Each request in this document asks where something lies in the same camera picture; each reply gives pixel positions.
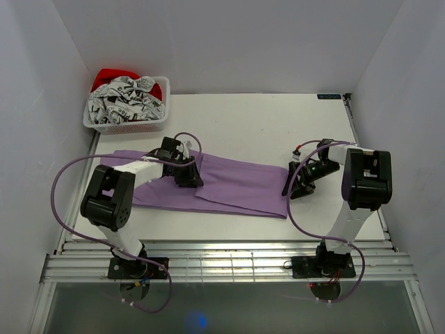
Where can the white plastic laundry basket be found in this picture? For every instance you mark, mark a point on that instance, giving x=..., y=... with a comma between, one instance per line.
x=133, y=127

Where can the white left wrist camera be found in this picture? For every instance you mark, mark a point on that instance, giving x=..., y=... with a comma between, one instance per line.
x=185, y=147

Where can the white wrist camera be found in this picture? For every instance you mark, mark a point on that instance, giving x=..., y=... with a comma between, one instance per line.
x=297, y=153
x=185, y=147

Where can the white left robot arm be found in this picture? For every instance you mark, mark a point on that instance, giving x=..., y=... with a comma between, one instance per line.
x=109, y=195

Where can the purple trousers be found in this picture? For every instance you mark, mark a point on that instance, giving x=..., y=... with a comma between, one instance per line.
x=230, y=187

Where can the dark table label sticker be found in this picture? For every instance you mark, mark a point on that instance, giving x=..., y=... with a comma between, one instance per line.
x=327, y=96

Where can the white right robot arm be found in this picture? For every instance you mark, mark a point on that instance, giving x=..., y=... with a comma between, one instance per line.
x=366, y=185

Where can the red garment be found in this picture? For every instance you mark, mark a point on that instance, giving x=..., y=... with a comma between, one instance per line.
x=106, y=75

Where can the black white printed garment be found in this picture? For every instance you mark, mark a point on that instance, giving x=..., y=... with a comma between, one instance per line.
x=124, y=100

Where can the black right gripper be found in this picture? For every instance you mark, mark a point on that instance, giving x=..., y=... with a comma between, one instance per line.
x=303, y=180

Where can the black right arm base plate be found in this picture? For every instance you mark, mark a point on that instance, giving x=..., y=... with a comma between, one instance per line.
x=309, y=267

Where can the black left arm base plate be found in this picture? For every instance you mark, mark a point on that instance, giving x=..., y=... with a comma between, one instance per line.
x=120, y=269

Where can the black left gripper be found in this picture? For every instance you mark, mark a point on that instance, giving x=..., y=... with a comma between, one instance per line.
x=191, y=179

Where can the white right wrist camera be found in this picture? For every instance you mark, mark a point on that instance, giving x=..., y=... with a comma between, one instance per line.
x=297, y=153

